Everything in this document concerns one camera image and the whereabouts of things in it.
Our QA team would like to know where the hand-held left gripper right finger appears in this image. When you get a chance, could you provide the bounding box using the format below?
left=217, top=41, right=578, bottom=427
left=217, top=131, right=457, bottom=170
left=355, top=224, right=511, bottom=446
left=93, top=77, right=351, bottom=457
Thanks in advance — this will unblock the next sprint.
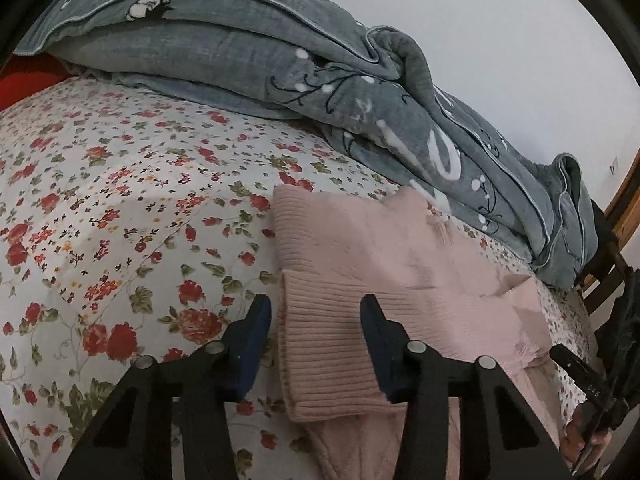
left=360, top=294, right=573, bottom=480

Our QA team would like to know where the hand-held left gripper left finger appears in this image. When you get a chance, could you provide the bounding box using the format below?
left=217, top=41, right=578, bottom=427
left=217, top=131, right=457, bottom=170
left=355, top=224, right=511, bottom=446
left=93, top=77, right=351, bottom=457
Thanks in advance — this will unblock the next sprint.
left=57, top=294, right=272, bottom=480

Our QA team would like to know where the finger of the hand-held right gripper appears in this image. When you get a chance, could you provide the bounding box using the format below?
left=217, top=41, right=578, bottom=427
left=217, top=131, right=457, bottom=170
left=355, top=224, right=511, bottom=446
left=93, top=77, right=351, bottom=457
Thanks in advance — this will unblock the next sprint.
left=549, top=344, right=610, bottom=402

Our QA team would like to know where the pink ribbed knit sweater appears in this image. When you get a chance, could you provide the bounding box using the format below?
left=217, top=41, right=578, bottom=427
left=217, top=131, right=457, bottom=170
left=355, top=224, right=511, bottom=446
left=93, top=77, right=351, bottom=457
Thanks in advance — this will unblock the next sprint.
left=270, top=185, right=568, bottom=480

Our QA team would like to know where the person's right hand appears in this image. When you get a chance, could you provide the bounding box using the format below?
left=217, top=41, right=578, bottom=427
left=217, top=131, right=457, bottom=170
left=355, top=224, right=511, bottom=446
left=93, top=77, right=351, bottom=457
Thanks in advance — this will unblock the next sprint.
left=559, top=402, right=615, bottom=467

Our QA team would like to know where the dark wooden chair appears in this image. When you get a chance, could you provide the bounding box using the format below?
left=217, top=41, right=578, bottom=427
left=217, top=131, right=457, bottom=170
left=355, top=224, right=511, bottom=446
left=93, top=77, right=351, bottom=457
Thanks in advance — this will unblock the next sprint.
left=575, top=199, right=638, bottom=317

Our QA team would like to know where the floral bed sheet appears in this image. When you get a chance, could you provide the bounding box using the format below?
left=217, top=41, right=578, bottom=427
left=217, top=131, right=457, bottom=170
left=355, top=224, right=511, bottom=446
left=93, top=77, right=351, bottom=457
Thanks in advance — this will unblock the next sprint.
left=0, top=77, right=598, bottom=480

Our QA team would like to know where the grey printed blanket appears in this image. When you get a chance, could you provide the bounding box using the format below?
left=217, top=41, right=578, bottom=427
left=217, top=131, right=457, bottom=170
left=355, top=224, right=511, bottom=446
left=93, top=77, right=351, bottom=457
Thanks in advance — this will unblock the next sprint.
left=15, top=0, right=601, bottom=292

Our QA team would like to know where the red pillow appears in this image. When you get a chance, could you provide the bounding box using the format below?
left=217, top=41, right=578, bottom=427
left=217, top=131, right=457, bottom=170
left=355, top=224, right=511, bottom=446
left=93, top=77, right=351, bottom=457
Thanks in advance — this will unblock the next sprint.
left=0, top=54, right=68, bottom=112

